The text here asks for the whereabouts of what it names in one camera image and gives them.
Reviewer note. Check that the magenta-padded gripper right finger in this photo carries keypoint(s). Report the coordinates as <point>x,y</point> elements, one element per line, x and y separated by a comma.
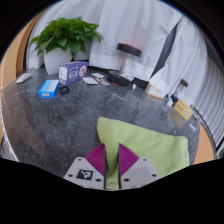
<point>128,160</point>

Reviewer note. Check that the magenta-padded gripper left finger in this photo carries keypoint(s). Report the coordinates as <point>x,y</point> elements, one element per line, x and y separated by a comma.
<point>95,160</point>

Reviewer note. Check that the light green towel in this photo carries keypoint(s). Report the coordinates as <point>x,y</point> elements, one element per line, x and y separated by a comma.
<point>150,143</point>

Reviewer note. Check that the small white blue box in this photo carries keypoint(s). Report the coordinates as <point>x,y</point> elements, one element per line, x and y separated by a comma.
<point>169,103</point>

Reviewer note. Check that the yellow cardboard box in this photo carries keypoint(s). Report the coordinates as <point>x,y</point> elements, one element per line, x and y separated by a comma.
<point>183,110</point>

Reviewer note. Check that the white orange cardboard box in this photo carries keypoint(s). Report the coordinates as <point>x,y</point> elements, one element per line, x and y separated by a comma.
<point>156,89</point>

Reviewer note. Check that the small black object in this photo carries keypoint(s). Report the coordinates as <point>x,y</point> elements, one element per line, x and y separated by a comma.
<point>64,90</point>

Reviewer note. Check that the printed picture card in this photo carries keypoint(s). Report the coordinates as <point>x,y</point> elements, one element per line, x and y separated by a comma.
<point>98,75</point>
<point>103,81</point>

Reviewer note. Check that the white card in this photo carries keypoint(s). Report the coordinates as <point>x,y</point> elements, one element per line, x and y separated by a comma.
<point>90,80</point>

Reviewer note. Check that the white booklet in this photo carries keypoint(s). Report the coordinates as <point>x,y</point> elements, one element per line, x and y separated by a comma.
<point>127,77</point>

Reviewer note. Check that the blue cardboard box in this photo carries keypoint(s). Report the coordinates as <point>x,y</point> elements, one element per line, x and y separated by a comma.
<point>48,88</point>

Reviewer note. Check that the purple cardboard box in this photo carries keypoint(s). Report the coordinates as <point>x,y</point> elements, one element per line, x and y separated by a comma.
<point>71,72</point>

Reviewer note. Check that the white flat packet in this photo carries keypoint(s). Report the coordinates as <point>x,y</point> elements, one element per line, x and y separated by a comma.
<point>23,77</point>

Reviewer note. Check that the white curtain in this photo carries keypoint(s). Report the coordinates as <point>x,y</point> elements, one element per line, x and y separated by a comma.
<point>196,66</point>
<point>133,23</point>

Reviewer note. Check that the green plant in white pot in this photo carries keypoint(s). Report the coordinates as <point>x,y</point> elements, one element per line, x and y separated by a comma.
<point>63,36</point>

